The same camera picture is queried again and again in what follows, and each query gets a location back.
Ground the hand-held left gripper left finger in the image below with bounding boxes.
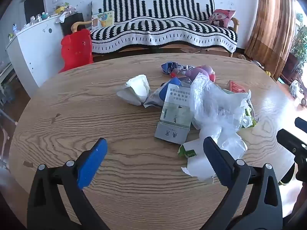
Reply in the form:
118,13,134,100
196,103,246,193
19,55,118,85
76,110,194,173
27,138,108,230

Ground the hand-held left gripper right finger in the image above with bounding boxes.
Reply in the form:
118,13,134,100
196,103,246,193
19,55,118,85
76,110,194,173
203,136,283,230

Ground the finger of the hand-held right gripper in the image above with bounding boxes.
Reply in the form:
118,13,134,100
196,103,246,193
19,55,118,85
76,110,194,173
295,117,307,133
276,129,307,155

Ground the black trash bin gold rim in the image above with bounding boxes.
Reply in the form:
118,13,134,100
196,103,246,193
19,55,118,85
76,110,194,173
279,162,296,186

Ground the green white carton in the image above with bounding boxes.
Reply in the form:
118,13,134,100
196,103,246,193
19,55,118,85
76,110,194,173
177,138,216,185

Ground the green yellow wrapper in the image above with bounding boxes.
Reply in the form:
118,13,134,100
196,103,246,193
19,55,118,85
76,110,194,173
242,101,258,128

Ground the clear plastic bag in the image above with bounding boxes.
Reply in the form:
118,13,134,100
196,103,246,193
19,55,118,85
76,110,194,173
189,73,252,160

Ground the grey green paper carton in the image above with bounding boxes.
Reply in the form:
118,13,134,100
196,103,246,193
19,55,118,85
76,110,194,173
154,80,192,145

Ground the red cigarette box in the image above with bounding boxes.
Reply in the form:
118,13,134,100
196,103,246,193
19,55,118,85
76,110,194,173
227,80,246,93

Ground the white tissue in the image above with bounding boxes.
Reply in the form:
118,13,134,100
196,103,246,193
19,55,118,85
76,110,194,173
116,75,151,106

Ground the blue white wrapper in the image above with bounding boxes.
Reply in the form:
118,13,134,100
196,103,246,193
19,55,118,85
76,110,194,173
161,62,196,76
143,77,183,108

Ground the colourful snack wrapper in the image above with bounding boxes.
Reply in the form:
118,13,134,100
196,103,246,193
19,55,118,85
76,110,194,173
185,65,216,82

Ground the child tricycle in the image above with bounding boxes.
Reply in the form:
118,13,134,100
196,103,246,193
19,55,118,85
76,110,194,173
295,77,307,108

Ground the white plastic bag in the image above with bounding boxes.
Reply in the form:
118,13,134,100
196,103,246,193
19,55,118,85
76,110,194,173
289,80,300,99

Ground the potted plant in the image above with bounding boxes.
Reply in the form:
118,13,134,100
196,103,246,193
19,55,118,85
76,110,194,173
281,12,307,84

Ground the brown patterned curtain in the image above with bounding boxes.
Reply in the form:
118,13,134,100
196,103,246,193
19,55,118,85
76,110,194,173
245,0,298,79

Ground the brown cardboard sheet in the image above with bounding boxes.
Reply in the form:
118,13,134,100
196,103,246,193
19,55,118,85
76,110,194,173
180,47,209,54

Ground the red plastic bear chair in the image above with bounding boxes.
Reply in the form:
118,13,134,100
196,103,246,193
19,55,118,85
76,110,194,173
58,29,94,73

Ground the white cabinet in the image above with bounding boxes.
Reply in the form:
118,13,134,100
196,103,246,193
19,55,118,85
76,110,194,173
5,17,66,89

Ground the pink cartoon cushion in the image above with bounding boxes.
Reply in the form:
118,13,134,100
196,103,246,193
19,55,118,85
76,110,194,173
207,9,237,29

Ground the wooden sofa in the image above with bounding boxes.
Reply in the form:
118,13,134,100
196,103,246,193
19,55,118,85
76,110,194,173
71,16,240,58

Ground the striped black-white sofa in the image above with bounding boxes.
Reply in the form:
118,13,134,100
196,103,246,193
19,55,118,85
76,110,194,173
90,0,238,54

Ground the black speaker box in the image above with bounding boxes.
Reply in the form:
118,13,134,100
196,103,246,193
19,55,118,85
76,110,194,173
60,12,84,36

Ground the children's picture book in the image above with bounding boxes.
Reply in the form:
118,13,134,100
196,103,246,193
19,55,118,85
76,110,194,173
92,11,115,28

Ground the row of small bottles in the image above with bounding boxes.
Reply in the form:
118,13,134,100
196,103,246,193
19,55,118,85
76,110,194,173
29,12,49,25

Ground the pile of assorted toys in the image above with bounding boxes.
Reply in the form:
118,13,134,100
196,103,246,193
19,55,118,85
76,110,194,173
51,2,78,24

